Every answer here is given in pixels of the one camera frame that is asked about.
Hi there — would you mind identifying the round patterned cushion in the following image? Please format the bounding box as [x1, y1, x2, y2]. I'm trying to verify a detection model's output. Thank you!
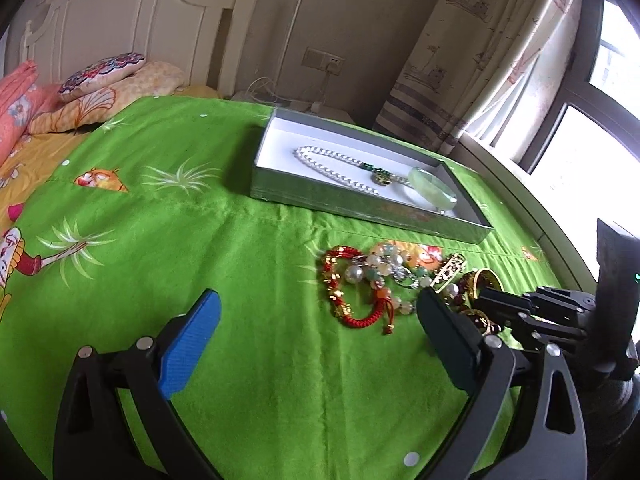
[57, 51, 147, 102]

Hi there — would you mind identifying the window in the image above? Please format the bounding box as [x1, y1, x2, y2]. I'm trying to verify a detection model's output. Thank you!
[457, 0, 640, 286]

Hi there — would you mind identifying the beige wall socket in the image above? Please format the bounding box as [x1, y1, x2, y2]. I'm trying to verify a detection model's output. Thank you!
[303, 47, 346, 72]

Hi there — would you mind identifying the green printed blanket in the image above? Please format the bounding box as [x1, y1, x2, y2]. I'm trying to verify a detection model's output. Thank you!
[0, 95, 566, 480]

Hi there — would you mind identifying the yellow patterned pillow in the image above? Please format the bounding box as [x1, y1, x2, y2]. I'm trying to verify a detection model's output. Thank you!
[27, 61, 186, 135]

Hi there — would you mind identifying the pale green jade bangle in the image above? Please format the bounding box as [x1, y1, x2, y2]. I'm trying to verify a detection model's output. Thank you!
[407, 166, 458, 211]

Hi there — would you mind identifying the white nightstand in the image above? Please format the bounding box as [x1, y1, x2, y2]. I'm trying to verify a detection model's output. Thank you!
[227, 90, 358, 124]

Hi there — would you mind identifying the white pearl necklace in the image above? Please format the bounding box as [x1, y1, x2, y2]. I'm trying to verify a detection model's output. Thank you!
[292, 145, 416, 198]

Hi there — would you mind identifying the multicolour bead bracelet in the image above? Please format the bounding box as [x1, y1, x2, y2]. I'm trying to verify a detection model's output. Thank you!
[345, 242, 436, 316]

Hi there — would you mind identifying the silver ring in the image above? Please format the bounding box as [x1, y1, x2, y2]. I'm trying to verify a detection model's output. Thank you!
[390, 264, 422, 289]

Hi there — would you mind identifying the gold bangle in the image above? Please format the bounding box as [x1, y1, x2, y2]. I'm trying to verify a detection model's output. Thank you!
[469, 269, 506, 294]

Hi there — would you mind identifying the white wooden headboard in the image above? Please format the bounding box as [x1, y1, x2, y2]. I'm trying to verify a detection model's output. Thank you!
[22, 0, 263, 99]

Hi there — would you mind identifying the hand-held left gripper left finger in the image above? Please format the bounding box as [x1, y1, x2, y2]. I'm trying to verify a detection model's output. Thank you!
[52, 288, 223, 480]

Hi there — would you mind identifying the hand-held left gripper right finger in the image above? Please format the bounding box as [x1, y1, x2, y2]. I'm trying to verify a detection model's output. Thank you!
[416, 287, 588, 480]

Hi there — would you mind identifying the white cable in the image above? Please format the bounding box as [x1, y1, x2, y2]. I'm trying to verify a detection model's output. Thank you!
[245, 67, 332, 109]

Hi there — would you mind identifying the printed beige curtain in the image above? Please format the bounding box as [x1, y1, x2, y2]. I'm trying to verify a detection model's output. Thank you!
[372, 0, 586, 150]

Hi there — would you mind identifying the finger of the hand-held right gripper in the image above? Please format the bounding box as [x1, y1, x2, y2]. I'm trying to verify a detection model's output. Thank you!
[505, 310, 588, 352]
[474, 286, 538, 320]

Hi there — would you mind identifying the red braided bracelet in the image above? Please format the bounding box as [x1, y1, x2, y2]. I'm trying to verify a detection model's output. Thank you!
[320, 245, 401, 336]

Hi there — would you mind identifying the gold hair clip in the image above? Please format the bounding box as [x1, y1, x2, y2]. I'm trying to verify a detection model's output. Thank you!
[431, 255, 468, 294]

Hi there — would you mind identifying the silver jewelry box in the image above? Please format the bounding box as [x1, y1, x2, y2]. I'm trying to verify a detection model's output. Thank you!
[250, 107, 496, 246]

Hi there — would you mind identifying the dark red bead bracelet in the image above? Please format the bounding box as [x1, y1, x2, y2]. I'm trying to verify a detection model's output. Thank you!
[442, 272, 507, 337]

